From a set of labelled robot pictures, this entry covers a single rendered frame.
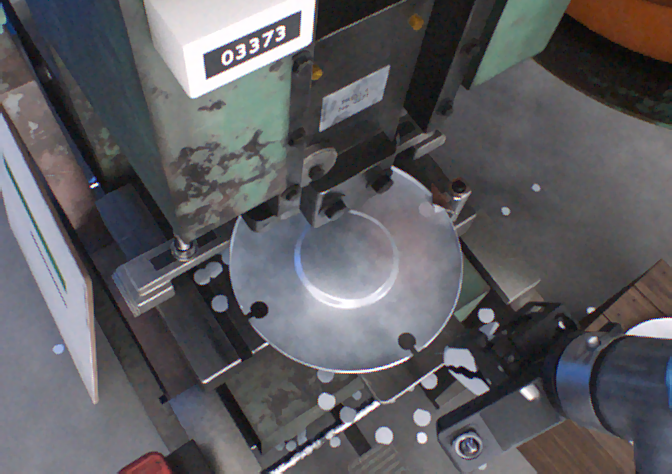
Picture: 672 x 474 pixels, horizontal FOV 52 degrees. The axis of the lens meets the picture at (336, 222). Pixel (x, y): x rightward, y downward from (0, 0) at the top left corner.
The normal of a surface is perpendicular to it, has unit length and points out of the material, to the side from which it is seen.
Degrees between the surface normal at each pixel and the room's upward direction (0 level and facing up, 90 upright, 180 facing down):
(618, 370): 69
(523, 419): 38
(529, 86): 0
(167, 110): 90
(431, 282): 0
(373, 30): 90
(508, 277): 0
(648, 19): 90
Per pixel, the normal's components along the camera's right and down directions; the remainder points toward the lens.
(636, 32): -0.83, 0.47
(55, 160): 0.56, 0.62
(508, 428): -0.07, 0.19
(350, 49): 0.56, 0.77
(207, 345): 0.09, -0.43
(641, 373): -0.85, -0.45
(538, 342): 0.33, -0.07
